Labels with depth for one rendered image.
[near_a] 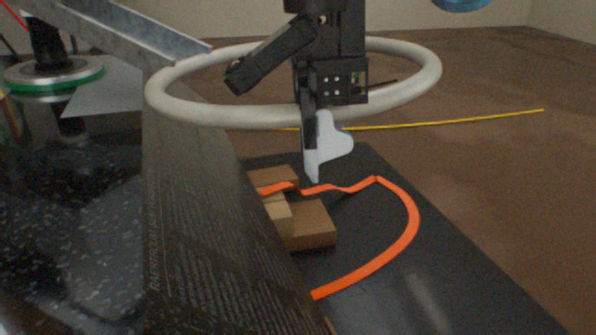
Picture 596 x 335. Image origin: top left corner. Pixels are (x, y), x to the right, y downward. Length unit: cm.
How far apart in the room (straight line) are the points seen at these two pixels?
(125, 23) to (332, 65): 65
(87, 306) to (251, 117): 26
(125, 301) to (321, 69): 30
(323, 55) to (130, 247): 30
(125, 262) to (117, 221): 8
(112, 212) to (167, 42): 48
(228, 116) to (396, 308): 117
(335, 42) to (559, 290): 153
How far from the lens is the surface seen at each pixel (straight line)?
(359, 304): 154
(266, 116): 50
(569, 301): 183
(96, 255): 50
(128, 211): 56
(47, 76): 109
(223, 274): 56
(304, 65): 46
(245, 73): 46
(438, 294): 164
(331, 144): 49
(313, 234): 170
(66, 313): 45
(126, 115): 86
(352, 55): 48
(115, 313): 43
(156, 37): 96
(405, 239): 184
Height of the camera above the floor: 115
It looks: 29 degrees down
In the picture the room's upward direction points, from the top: straight up
